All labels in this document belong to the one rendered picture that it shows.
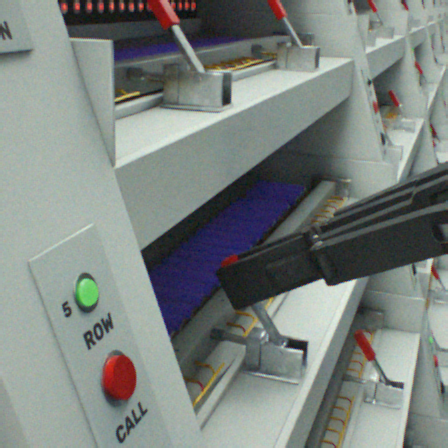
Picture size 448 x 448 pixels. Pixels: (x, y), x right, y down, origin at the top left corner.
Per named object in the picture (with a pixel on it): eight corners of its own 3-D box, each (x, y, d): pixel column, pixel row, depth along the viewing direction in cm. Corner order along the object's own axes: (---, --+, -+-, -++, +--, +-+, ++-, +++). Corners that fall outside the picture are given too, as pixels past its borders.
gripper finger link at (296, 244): (331, 272, 42) (329, 277, 41) (237, 306, 44) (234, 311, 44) (311, 230, 41) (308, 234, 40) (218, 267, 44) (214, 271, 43)
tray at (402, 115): (421, 138, 148) (429, 76, 144) (393, 214, 94) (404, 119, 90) (333, 129, 155) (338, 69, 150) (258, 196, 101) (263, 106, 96)
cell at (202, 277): (158, 280, 59) (227, 292, 57) (149, 288, 57) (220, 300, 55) (158, 261, 58) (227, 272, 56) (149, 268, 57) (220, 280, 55)
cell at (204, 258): (176, 264, 62) (241, 274, 61) (169, 271, 61) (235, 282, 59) (176, 246, 62) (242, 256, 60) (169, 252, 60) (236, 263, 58)
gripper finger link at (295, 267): (348, 257, 40) (340, 275, 37) (277, 284, 42) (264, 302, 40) (338, 235, 40) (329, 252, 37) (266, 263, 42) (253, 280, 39)
